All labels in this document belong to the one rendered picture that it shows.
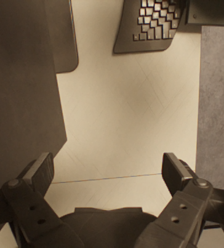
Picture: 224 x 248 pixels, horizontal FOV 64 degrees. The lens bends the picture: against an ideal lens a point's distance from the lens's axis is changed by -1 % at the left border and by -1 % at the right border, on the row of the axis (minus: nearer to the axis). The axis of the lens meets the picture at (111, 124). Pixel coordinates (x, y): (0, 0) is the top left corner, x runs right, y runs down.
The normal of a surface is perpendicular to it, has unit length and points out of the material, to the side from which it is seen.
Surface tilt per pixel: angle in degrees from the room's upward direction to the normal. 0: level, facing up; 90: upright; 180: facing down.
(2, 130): 86
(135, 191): 0
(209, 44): 0
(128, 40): 5
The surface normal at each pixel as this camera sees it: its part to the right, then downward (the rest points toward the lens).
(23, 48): 0.99, -0.07
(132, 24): 0.11, 0.29
